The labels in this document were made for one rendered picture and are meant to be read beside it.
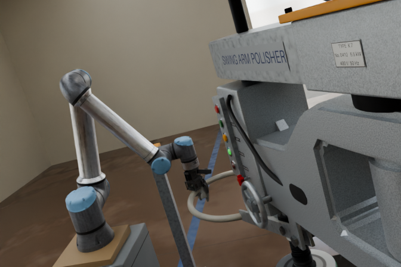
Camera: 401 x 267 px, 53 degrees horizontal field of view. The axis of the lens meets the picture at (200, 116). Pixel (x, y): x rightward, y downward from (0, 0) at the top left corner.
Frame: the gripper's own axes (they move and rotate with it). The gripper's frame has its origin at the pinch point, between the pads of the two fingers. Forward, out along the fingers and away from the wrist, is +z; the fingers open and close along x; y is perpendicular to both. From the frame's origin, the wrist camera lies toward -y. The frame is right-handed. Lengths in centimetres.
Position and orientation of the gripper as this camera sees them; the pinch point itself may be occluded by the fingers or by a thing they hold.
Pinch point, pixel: (204, 198)
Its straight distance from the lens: 225.2
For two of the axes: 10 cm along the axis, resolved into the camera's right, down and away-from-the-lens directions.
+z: 2.8, 9.3, 2.6
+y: -6.4, 3.8, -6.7
